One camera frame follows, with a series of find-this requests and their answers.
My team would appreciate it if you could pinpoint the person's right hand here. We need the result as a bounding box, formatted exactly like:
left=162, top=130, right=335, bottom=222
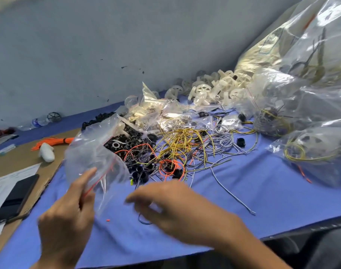
left=124, top=179, right=248, bottom=251

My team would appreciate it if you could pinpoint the person's left hand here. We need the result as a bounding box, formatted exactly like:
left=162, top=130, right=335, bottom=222
left=36, top=167, right=98, bottom=269

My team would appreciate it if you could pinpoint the orange wire loop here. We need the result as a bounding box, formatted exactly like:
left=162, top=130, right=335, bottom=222
left=158, top=158, right=186, bottom=181

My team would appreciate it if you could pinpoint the pile of black plastic rings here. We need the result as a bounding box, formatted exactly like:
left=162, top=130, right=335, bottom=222
left=81, top=111, right=189, bottom=186

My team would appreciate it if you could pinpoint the clear zip plastic bag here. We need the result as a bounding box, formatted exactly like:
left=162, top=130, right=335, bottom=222
left=64, top=115, right=133, bottom=217

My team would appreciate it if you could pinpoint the pile of grey white wires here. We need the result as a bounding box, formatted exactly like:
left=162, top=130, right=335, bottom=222
left=203, top=114, right=262, bottom=216

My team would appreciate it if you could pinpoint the heap of plastic bags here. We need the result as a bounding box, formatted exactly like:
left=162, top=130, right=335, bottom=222
left=124, top=82, right=200, bottom=133

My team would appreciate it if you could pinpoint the red wire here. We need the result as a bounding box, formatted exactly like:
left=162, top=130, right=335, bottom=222
left=296, top=164, right=315, bottom=185

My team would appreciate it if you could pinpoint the pile of white plastic wheels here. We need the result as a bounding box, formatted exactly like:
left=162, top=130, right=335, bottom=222
left=164, top=69, right=256, bottom=108

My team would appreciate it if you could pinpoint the pile of large plastic bags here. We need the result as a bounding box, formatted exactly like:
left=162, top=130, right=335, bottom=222
left=233, top=0, right=341, bottom=189

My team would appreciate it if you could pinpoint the black smartphone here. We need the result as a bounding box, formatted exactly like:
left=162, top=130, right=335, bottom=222
left=0, top=173, right=40, bottom=227

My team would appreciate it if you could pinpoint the white paper sheet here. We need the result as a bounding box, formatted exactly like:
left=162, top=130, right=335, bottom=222
left=0, top=162, right=42, bottom=240

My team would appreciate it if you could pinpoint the white handheld device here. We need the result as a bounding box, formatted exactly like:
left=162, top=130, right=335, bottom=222
left=39, top=142, right=56, bottom=164

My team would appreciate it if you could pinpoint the brown cardboard sheet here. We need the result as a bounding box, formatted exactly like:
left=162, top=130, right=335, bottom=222
left=0, top=127, right=83, bottom=263

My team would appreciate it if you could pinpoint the orange tie bundle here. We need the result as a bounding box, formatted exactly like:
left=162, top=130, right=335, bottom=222
left=30, top=136, right=77, bottom=152

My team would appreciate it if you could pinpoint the small white label card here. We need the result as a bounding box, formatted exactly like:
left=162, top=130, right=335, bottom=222
left=0, top=143, right=18, bottom=155

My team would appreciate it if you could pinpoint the clear plastic water bottle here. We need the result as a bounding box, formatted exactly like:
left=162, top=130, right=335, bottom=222
left=18, top=117, right=49, bottom=130

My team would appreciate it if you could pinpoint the black round wheel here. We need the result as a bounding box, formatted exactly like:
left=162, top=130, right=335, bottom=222
left=46, top=111, right=64, bottom=124

